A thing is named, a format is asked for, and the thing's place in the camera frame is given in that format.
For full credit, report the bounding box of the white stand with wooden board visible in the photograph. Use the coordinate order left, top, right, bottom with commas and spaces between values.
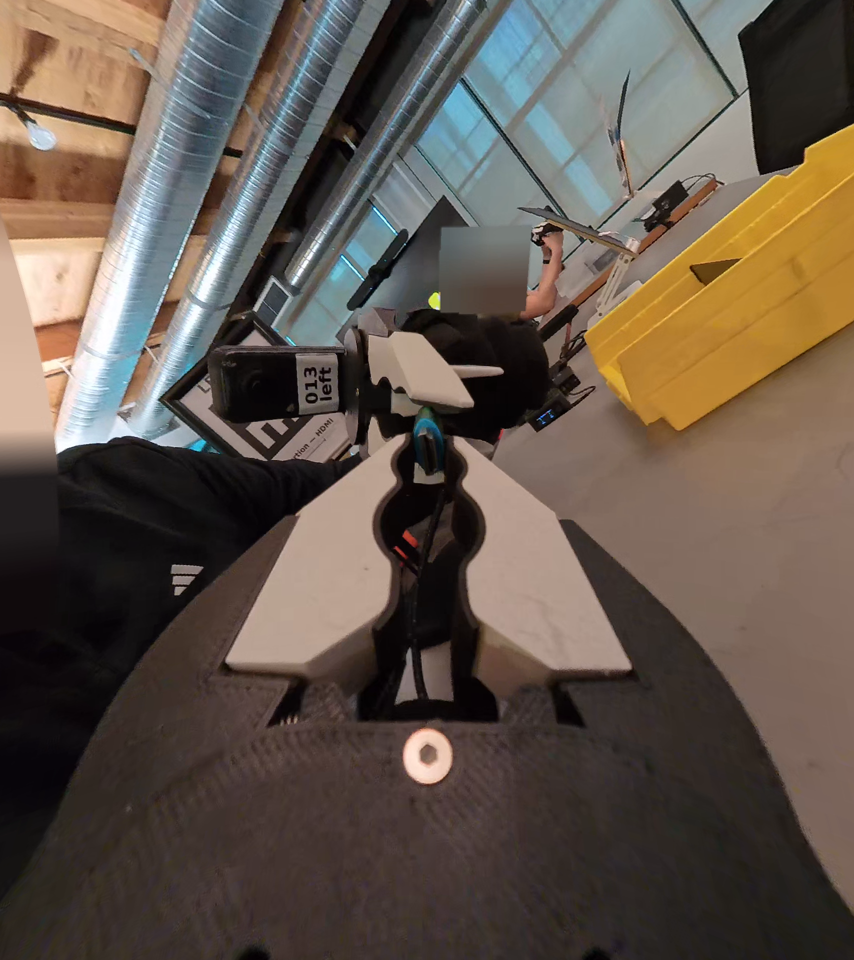
517, 206, 642, 316

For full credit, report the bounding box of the silver ventilation duct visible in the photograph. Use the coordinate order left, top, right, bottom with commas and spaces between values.
284, 0, 488, 295
55, 0, 286, 451
149, 0, 368, 361

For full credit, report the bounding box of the black braided hdmi cable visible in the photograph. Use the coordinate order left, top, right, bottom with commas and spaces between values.
397, 407, 452, 702

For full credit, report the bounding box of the person's black clothed torso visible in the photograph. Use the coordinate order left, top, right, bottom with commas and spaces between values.
0, 525, 211, 960

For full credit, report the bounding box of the person's left forearm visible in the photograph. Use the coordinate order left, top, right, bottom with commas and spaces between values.
55, 435, 368, 624

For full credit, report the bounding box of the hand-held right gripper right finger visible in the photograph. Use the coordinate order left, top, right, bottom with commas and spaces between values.
448, 438, 634, 702

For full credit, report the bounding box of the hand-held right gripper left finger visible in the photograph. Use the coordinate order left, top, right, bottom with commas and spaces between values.
224, 433, 417, 702

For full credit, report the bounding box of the black wall screen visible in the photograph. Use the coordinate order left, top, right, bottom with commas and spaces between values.
348, 196, 473, 312

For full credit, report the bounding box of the black desk monitor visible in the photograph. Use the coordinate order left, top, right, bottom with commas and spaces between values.
738, 0, 854, 175

